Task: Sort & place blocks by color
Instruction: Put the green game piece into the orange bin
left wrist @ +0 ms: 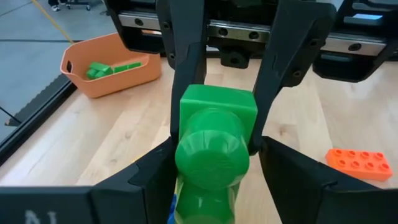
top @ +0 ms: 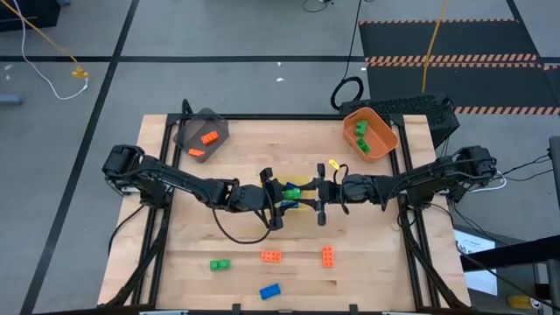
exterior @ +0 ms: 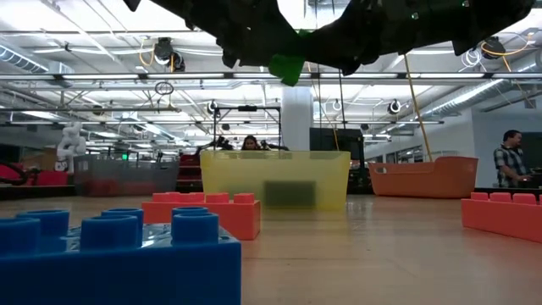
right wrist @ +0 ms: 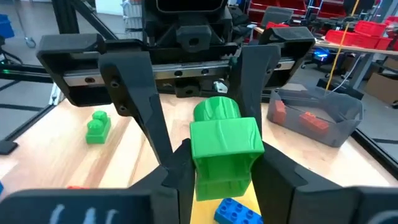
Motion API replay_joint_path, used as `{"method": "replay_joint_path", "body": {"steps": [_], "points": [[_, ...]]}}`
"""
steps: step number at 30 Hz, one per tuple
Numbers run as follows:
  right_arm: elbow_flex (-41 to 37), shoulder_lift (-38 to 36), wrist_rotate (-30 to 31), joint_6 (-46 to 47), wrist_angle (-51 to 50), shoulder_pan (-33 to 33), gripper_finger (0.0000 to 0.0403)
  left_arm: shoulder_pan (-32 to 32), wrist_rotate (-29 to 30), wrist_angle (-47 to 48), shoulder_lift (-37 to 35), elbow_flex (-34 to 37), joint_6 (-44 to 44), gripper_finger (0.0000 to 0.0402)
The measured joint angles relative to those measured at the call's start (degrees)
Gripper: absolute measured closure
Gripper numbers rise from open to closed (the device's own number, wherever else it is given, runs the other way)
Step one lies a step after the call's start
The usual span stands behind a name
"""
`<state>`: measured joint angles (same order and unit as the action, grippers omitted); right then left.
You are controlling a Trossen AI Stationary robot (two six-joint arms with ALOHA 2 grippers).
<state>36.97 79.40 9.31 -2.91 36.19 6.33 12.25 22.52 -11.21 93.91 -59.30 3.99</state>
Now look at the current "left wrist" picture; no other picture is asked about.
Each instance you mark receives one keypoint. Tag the black aluminium table frame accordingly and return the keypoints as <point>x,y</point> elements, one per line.
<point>31,124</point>

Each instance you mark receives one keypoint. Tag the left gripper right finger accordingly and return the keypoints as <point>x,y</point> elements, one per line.
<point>326,202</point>

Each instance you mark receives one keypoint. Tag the blue toy brick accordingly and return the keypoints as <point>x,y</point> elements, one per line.
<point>172,214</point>

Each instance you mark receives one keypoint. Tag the orange toy brick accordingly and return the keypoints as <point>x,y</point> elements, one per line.
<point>360,168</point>

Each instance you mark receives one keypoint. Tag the green toy brick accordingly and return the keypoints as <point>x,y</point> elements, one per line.
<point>101,69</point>
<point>214,149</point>
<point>127,67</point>

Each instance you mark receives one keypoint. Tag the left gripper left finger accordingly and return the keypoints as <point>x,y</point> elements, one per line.
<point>93,205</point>

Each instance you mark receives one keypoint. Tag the orange plastic bin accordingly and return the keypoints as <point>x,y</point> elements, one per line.
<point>102,87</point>

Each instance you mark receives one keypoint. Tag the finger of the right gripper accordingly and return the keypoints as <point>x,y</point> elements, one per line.
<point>292,46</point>
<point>186,46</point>

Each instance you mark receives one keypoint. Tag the black wheeled cart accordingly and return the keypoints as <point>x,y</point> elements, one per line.
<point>77,3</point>

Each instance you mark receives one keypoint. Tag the person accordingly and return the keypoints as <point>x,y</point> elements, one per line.
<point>54,5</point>

